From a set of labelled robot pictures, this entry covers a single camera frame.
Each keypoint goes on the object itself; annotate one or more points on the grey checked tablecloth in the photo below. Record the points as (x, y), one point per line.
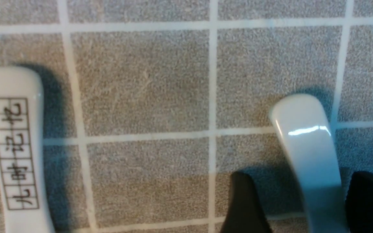
(150, 105)

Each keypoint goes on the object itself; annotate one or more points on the plain pale green spoon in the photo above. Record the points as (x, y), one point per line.
(304, 133)

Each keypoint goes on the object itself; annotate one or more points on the white spoon with characters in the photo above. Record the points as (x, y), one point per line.
(22, 185)

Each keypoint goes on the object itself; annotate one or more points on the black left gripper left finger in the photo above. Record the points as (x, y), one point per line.
(245, 213)

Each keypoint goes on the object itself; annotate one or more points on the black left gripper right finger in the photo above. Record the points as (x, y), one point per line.
(359, 203)

